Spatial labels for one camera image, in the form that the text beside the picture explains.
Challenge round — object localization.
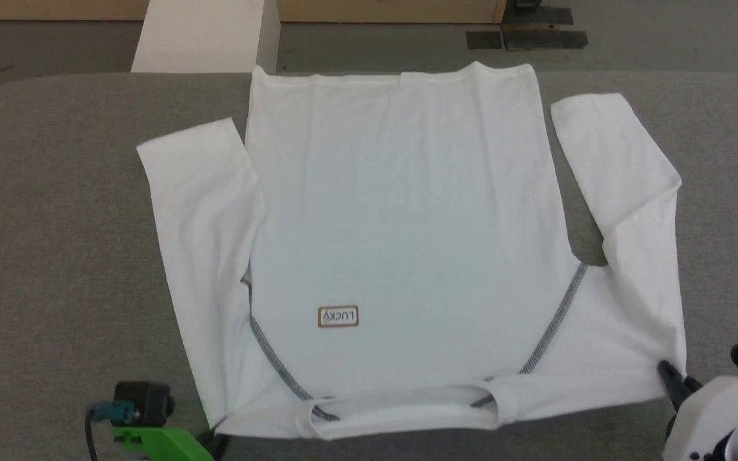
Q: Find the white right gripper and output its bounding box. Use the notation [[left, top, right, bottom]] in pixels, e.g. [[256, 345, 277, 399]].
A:
[[657, 360, 738, 461]]

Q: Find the white rectangular pillar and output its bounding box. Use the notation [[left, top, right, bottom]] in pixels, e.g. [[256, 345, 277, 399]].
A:
[[131, 0, 281, 74]]

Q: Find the grey fabric sofa surface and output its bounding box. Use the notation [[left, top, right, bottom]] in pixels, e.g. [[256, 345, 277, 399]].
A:
[[0, 69, 738, 461]]

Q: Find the small black floor mat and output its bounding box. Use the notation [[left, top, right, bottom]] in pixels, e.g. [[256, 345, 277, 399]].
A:
[[466, 31, 504, 51]]

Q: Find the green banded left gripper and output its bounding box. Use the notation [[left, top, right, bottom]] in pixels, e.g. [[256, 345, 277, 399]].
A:
[[113, 425, 232, 461]]

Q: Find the white long-sleeve shirt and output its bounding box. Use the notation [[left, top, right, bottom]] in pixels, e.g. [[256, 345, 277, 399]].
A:
[[136, 62, 687, 441]]

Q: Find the long black floor mat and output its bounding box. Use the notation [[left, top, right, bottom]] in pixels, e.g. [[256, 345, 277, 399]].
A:
[[502, 29, 589, 51]]

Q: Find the wooden frame mesh fence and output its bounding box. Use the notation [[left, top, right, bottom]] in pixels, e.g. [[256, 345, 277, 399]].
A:
[[0, 0, 508, 25]]

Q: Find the dark floor mat by fence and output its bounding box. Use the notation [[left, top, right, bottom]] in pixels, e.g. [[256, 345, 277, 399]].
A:
[[505, 6, 575, 27]]

